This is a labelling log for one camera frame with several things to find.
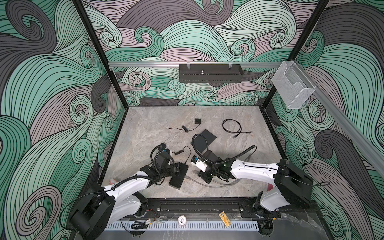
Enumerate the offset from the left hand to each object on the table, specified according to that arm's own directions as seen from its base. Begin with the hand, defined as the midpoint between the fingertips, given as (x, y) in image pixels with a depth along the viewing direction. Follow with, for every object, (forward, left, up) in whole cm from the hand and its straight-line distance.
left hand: (176, 167), depth 86 cm
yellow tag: (-25, -25, 0) cm, 35 cm away
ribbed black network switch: (-8, 0, -1) cm, 8 cm away
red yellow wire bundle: (-25, +9, 0) cm, 27 cm away
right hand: (-4, -13, 0) cm, 14 cm away
